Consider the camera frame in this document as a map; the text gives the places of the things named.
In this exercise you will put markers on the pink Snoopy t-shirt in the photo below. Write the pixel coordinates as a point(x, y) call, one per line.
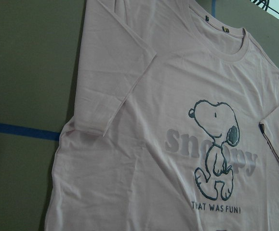
point(175, 126)

